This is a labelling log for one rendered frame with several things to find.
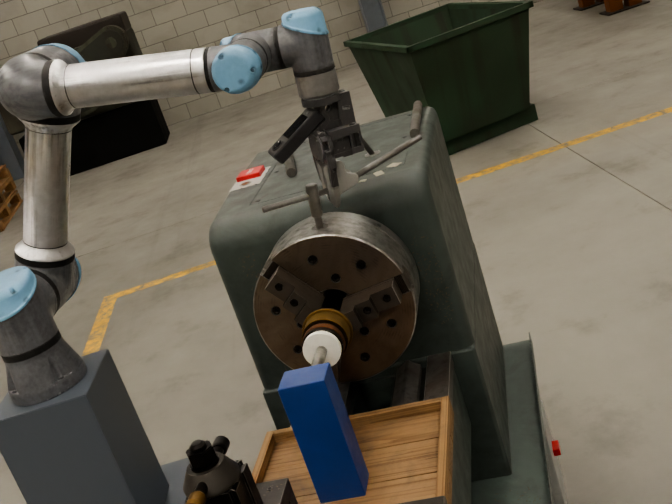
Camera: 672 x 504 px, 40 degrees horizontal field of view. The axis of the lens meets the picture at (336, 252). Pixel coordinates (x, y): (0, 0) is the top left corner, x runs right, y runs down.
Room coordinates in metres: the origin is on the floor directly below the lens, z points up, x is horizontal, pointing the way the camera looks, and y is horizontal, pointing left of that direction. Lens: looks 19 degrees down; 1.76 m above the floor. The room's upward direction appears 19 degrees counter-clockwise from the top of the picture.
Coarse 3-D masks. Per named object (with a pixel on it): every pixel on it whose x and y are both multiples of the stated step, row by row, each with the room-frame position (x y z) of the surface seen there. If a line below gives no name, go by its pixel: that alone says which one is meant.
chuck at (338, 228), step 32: (352, 224) 1.65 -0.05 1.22; (288, 256) 1.62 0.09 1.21; (320, 256) 1.61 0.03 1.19; (352, 256) 1.59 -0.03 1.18; (384, 256) 1.58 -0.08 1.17; (256, 288) 1.64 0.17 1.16; (320, 288) 1.61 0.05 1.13; (352, 288) 1.60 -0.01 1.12; (416, 288) 1.62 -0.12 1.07; (256, 320) 1.65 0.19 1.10; (288, 320) 1.63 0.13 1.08; (384, 320) 1.59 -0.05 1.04; (288, 352) 1.64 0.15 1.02; (352, 352) 1.61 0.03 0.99; (384, 352) 1.59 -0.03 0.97
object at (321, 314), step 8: (312, 312) 1.53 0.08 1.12; (320, 312) 1.53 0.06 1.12; (328, 312) 1.52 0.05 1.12; (336, 312) 1.52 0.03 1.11; (312, 320) 1.51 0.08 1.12; (320, 320) 1.50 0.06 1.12; (328, 320) 1.49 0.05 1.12; (336, 320) 1.50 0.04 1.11; (344, 320) 1.51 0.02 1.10; (304, 328) 1.51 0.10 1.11; (312, 328) 1.48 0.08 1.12; (320, 328) 1.47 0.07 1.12; (328, 328) 1.47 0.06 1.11; (336, 328) 1.48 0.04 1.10; (344, 328) 1.49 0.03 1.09; (352, 328) 1.52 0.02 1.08; (304, 336) 1.48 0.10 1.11; (336, 336) 1.46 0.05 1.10; (344, 336) 1.49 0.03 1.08; (352, 336) 1.52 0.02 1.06; (344, 344) 1.47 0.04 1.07; (344, 352) 1.49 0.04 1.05
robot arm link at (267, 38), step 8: (248, 32) 1.67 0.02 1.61; (256, 32) 1.66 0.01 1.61; (264, 32) 1.65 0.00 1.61; (272, 32) 1.64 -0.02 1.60; (224, 40) 1.67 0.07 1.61; (232, 40) 1.66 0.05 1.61; (256, 40) 1.60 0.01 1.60; (264, 40) 1.64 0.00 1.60; (272, 40) 1.63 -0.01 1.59; (264, 48) 1.60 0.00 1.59; (272, 48) 1.63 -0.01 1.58; (272, 56) 1.63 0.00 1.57; (280, 56) 1.63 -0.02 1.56; (272, 64) 1.64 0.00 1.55; (280, 64) 1.64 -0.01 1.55
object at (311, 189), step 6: (306, 186) 1.64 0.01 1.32; (312, 186) 1.64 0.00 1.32; (306, 192) 1.65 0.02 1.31; (312, 192) 1.64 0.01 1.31; (312, 198) 1.64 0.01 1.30; (318, 198) 1.64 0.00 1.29; (312, 204) 1.64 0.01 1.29; (318, 204) 1.64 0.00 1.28; (312, 210) 1.64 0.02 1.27; (318, 210) 1.64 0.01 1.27; (312, 216) 1.64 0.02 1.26; (318, 216) 1.64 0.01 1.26; (318, 222) 1.64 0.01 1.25; (318, 228) 1.64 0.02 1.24
